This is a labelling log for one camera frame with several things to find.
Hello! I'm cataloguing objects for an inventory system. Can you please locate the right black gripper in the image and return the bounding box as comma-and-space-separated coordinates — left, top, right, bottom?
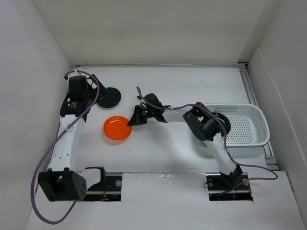
129, 105, 155, 127

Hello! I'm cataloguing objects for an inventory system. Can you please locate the black plate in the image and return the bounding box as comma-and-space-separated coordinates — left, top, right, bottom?
212, 112, 231, 137
97, 87, 121, 109

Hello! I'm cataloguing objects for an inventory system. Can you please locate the orange plate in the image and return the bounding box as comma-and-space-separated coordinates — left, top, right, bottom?
103, 116, 132, 141

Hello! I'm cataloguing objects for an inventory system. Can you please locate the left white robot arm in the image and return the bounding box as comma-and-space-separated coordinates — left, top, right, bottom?
38, 75, 107, 202

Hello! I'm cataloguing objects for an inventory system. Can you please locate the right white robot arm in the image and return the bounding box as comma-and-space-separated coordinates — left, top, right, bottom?
128, 93, 243, 189

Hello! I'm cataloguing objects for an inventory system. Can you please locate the white perforated plastic bin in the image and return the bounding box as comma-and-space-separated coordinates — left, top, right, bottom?
205, 103, 270, 148

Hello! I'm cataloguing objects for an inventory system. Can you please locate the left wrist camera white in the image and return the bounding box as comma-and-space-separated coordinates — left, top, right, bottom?
64, 69, 81, 81

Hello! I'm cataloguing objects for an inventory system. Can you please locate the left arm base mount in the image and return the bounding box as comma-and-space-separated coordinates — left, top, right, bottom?
83, 174, 122, 202

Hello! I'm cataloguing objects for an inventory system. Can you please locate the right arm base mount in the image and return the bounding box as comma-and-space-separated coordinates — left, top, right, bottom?
203, 173, 253, 201

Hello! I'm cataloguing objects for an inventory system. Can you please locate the aluminium rail right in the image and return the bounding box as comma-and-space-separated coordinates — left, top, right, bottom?
237, 62, 280, 171

